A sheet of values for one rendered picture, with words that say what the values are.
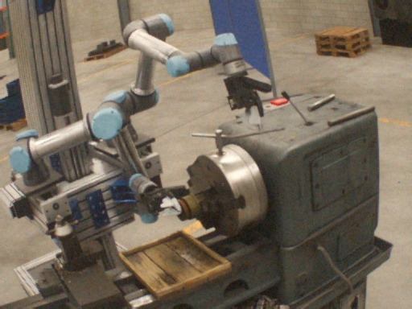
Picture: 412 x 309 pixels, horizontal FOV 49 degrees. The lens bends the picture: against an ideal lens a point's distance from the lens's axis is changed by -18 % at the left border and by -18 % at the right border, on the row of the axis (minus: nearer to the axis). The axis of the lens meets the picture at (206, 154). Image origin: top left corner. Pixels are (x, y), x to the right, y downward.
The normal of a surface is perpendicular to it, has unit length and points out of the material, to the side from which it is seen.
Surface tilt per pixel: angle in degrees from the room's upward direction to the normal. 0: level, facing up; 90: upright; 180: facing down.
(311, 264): 90
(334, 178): 90
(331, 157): 90
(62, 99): 90
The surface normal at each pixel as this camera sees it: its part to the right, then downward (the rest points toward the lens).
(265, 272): 0.50, 0.20
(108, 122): 0.22, 0.30
